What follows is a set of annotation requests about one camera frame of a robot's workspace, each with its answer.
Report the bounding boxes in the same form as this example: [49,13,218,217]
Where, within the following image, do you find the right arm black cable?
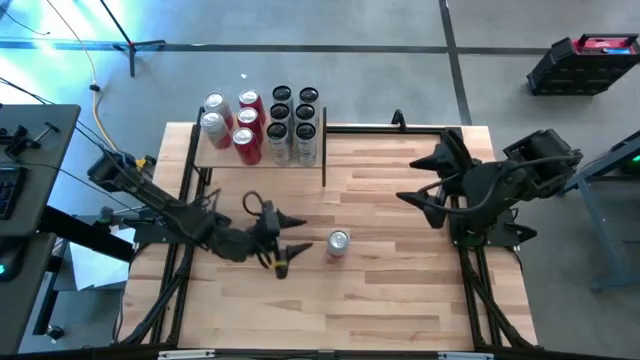
[417,154,584,216]

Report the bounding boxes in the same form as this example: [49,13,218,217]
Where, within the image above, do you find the black toolbox with red lid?
[526,33,640,97]

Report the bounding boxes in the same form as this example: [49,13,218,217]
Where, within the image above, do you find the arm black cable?
[199,187,274,271]
[417,154,584,216]

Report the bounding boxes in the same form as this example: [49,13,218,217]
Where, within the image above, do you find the black keyboard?
[0,166,29,221]

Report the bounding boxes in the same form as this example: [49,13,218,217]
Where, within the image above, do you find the black computer tower green lights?
[619,144,640,176]

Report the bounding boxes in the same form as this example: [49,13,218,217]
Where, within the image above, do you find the black aluminium table frame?
[117,124,539,351]

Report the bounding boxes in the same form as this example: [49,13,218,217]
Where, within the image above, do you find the yellow extension cable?
[45,0,151,169]

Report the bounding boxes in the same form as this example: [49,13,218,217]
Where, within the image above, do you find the silver mounting bracket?
[158,349,216,360]
[437,351,495,360]

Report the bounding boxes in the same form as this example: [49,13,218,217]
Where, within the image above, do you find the black cable bundle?
[0,77,124,160]

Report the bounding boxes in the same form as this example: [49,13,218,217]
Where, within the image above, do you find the red Coca-Cola can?
[200,110,234,150]
[326,228,352,259]
[238,88,268,124]
[236,106,265,146]
[232,126,263,166]

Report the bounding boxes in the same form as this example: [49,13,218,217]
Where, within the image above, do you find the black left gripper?
[252,199,314,280]

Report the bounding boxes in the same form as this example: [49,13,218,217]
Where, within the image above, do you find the dented Celsius Peach Vibe can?
[271,83,294,106]

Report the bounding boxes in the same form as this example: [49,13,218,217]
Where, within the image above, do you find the white paper sheets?
[67,224,136,291]

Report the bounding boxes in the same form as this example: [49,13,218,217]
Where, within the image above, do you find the black T-handle tool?
[32,122,61,147]

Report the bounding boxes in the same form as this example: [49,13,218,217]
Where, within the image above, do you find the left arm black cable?
[199,187,274,271]

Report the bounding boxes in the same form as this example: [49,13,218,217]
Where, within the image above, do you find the computer mouse with light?
[0,247,16,281]

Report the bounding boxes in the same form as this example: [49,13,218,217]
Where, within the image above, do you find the blue metal workbench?
[551,130,640,294]

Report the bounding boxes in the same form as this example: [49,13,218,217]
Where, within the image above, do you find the black crossbar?
[0,344,640,360]

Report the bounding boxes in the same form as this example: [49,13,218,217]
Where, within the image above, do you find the black tripod stand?
[98,0,167,79]

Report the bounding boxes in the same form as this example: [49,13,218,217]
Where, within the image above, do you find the dark grey desk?
[0,103,82,239]
[0,232,57,354]

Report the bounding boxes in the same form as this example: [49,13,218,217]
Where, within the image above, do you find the red and silver soda can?
[203,91,235,131]

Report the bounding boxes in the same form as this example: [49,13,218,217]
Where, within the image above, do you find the wooden shelf with black legs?
[191,105,329,190]

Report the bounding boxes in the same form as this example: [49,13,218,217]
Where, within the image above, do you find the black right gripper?
[395,128,475,229]

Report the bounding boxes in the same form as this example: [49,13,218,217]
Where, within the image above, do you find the thin black cable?
[0,8,51,37]

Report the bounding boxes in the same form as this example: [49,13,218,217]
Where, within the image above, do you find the black clamp tool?
[0,124,31,157]

